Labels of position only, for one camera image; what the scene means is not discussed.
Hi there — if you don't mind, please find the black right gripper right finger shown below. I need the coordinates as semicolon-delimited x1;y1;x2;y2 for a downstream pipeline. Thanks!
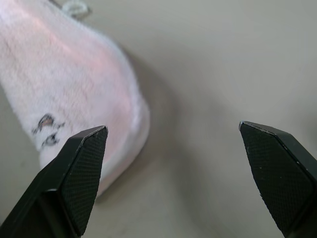
238;120;317;238

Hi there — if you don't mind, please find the pink fluffy towel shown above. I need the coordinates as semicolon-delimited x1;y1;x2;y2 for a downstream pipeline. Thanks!
0;0;151;198

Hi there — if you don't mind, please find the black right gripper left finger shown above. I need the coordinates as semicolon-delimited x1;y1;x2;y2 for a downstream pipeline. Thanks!
0;125;108;238

